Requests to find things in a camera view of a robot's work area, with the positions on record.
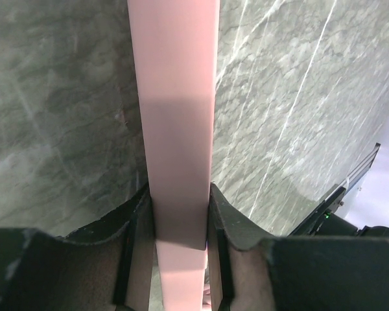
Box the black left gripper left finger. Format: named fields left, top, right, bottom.
left=0, top=186, right=154, bottom=310

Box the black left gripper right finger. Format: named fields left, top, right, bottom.
left=207, top=185, right=389, bottom=310

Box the pink power strip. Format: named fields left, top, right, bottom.
left=128, top=1, right=220, bottom=310

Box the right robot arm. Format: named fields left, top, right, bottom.
left=290, top=186, right=389, bottom=238

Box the aluminium rail frame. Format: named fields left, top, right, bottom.
left=344, top=143, right=381, bottom=192

